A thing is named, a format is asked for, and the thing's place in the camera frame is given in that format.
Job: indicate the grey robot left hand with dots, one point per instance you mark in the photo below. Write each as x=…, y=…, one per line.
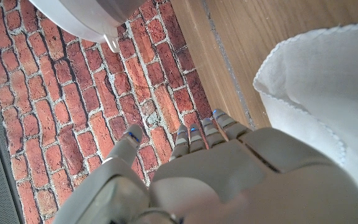
x=228, y=180

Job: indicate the white grey collapsible bucket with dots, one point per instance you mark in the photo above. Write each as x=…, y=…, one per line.
x=82, y=15

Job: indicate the white cloth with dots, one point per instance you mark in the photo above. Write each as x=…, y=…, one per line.
x=322, y=87

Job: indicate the red brick printed backdrop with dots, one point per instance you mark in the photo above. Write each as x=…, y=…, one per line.
x=73, y=109

